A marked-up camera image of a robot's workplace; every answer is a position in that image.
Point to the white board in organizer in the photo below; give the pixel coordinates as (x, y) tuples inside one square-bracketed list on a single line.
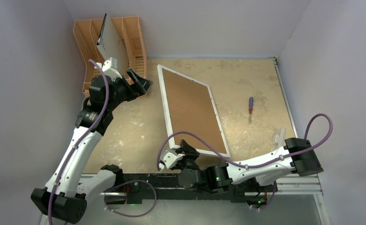
[(110, 45)]

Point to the orange plastic file organizer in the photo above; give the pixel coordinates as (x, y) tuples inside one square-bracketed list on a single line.
[(86, 33)]

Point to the blue handled screwdriver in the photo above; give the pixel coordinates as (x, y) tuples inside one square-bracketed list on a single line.
[(250, 109)]

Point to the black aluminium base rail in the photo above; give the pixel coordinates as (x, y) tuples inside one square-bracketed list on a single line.
[(136, 187)]

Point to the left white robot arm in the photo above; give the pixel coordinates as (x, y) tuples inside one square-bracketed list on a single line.
[(63, 197)]

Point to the clear plastic screwdriver packaging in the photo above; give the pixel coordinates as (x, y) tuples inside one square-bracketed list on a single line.
[(279, 137)]

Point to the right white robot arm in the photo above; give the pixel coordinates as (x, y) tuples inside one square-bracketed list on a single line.
[(296, 156)]

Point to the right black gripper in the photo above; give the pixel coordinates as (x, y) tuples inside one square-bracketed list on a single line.
[(186, 153)]

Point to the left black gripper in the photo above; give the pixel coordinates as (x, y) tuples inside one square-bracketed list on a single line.
[(141, 85)]

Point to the white picture frame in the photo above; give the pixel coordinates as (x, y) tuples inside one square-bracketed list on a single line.
[(191, 113)]

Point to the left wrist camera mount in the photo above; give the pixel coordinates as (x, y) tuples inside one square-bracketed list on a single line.
[(109, 67)]

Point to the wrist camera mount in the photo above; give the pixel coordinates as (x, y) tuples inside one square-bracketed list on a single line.
[(109, 67), (169, 158)]

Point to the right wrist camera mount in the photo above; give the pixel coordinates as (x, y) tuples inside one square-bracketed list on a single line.
[(169, 158)]

